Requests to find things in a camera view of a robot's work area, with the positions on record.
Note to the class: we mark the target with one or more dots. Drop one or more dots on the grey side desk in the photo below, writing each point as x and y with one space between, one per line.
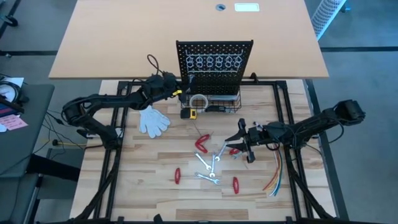
28 140

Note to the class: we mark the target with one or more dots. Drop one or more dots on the pink paper note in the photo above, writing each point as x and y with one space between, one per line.
14 122

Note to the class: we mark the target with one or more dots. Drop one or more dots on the cream masking tape roll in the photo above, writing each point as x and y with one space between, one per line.
191 102

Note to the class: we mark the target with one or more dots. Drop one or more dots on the large tan table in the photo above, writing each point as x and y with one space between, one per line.
124 37

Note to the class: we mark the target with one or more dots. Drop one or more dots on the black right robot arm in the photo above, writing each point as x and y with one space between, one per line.
311 124

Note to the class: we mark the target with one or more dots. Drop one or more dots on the black caster wheel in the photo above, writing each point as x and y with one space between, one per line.
12 21

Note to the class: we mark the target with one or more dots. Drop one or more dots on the white perforated panel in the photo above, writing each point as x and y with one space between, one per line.
326 15

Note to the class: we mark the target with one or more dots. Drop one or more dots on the black metal pegboard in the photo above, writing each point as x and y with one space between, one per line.
217 82

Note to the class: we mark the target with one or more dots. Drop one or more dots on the silver combination wrench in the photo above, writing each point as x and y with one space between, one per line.
212 165
238 155
221 151
202 160
206 178

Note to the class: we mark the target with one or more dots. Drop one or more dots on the yellow black tape measure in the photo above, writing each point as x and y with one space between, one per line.
188 114

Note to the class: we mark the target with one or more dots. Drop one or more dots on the white rectangular outlet plate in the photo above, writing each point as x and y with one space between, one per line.
247 7

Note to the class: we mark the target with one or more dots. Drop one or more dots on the white knit work glove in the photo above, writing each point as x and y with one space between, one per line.
152 121

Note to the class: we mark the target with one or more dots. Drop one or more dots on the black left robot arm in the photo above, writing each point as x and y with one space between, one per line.
102 101

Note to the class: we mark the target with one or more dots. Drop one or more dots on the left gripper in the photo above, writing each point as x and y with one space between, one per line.
158 88

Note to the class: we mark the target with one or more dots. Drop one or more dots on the white paper sheet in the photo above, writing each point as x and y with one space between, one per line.
15 81

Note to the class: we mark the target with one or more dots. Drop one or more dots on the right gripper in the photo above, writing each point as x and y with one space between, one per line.
255 136

